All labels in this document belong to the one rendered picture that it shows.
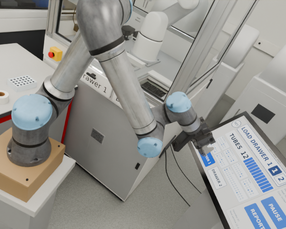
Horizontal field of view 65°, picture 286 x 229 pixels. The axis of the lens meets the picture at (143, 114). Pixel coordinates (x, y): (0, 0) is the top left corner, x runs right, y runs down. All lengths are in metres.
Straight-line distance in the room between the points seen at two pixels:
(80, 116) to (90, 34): 1.18
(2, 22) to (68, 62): 1.22
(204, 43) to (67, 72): 0.63
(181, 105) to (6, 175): 0.63
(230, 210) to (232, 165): 0.18
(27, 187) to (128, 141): 0.79
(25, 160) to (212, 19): 0.94
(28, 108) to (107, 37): 0.38
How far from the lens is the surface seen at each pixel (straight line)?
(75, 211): 1.82
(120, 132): 1.49
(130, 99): 0.61
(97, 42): 0.56
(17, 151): 0.89
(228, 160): 1.01
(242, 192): 0.94
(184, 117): 0.77
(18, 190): 0.92
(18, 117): 0.79
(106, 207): 1.88
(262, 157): 0.99
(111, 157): 1.67
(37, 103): 0.81
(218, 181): 0.97
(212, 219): 1.13
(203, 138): 0.89
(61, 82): 0.82
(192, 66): 1.14
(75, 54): 0.75
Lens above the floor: 1.59
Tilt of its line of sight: 34 degrees down
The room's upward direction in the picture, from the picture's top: 25 degrees clockwise
